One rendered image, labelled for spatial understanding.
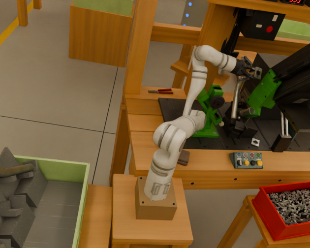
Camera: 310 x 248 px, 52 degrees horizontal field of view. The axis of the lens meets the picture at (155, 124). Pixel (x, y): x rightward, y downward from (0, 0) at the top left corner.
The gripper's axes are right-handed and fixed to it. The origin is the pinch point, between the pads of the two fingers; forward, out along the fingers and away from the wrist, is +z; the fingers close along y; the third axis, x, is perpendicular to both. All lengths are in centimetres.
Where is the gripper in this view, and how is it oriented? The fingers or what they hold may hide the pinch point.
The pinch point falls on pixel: (253, 73)
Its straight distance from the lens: 171.7
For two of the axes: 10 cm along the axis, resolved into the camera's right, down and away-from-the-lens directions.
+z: 8.9, 2.4, 3.9
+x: -4.1, 0.1, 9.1
